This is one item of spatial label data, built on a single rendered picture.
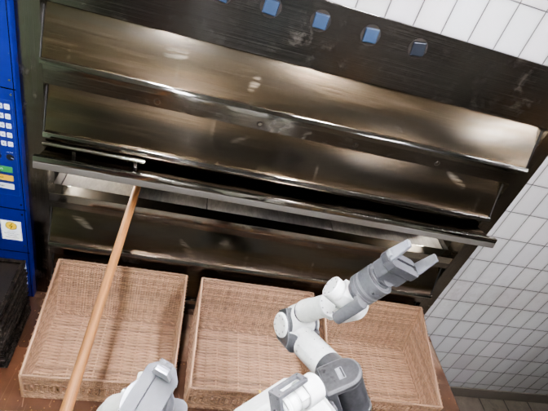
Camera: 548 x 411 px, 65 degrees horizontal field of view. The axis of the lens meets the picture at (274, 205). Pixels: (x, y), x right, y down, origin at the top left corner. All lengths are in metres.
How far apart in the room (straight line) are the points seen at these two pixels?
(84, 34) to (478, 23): 1.23
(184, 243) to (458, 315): 1.54
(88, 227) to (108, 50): 0.77
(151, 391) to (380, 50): 1.21
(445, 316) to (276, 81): 1.65
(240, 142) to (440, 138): 0.75
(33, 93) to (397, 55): 1.20
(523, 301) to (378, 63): 1.65
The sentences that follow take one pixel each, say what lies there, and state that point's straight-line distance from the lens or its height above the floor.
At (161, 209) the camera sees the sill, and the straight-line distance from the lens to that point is 1.80.
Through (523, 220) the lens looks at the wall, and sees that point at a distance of 2.23.
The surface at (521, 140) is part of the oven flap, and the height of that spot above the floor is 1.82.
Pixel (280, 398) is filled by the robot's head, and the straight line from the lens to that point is 0.97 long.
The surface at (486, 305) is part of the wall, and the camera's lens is 2.62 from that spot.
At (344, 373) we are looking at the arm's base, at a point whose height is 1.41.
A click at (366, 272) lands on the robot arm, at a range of 1.14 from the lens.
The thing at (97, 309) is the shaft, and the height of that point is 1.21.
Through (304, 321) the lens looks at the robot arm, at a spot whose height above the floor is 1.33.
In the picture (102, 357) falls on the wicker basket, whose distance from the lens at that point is 2.06.
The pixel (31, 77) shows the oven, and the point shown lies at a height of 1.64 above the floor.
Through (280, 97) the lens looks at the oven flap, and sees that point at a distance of 1.51.
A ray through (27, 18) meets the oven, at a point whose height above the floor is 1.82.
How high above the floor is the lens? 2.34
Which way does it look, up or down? 36 degrees down
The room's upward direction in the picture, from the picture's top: 20 degrees clockwise
